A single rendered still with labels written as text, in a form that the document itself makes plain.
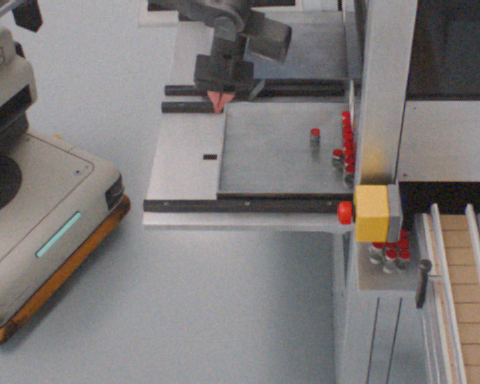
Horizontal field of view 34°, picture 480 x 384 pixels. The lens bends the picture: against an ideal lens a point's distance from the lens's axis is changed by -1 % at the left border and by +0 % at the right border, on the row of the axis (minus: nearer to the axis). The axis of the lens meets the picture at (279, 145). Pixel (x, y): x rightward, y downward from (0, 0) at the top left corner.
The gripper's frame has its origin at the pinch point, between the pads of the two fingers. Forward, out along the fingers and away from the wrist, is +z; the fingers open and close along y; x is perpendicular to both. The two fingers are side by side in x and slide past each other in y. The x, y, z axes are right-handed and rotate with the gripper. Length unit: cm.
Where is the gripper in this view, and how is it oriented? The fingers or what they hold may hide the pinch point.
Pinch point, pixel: (217, 108)
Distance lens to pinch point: 142.8
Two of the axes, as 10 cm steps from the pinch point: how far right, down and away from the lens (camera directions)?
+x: 0.1, -7.0, 7.2
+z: -1.8, 7.0, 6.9
